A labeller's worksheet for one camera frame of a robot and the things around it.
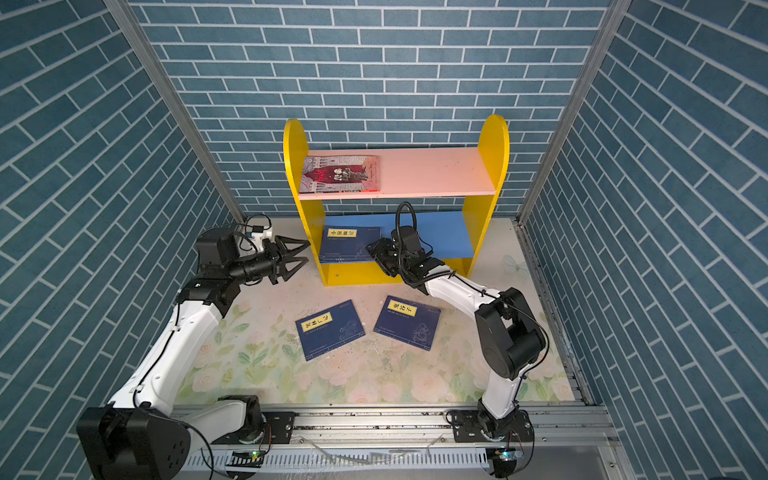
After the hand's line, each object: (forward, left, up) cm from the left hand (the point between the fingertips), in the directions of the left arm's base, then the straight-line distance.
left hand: (308, 250), depth 71 cm
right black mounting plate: (-33, -39, -29) cm, 59 cm away
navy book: (+15, -6, -15) cm, 22 cm away
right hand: (+10, -12, -11) cm, 20 cm away
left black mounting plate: (-32, +8, -31) cm, 45 cm away
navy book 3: (-5, -26, -30) cm, 40 cm away
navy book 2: (-6, -1, -30) cm, 31 cm away
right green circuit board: (-40, -47, -32) cm, 70 cm away
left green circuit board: (-38, +16, -34) cm, 53 cm away
